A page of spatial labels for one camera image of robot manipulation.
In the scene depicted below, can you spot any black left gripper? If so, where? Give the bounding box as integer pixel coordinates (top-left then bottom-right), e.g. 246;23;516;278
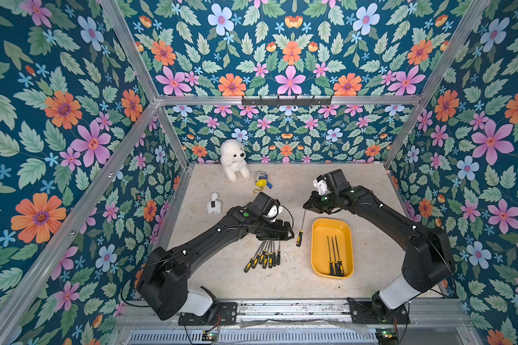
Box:
253;217;296;241

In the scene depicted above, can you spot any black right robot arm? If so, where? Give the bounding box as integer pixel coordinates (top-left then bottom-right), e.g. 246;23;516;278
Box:
303;169;455;316

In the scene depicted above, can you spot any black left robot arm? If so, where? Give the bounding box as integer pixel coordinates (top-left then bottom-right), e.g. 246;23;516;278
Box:
137;192;294;322

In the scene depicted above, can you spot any yellow plastic storage tray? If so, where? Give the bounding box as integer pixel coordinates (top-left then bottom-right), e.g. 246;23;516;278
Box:
311;218;355;280

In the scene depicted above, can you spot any yellow blue small toy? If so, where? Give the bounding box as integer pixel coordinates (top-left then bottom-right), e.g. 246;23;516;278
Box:
253;170;273;194

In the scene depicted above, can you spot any small white robot figurine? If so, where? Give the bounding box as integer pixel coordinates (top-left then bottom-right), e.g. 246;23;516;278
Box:
207;192;222;214

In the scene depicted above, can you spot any white plush seal toy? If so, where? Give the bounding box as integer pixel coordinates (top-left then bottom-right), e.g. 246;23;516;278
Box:
220;139;250;182

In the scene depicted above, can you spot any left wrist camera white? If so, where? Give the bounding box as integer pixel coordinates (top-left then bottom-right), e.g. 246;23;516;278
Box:
264;205;283;222

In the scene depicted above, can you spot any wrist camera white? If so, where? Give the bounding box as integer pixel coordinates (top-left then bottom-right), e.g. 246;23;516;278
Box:
264;205;283;222
313;175;330;196

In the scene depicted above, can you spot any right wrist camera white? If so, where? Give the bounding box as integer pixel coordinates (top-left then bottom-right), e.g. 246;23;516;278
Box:
313;175;330;196

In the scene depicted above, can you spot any black wall hook rail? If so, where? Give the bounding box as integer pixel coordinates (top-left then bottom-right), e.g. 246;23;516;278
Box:
240;96;332;107

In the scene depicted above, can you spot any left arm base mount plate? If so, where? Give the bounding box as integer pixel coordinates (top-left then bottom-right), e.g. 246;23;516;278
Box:
178;302;238;326

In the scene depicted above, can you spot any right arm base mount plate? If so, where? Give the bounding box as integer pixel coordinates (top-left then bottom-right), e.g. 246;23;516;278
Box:
347;298;410;325

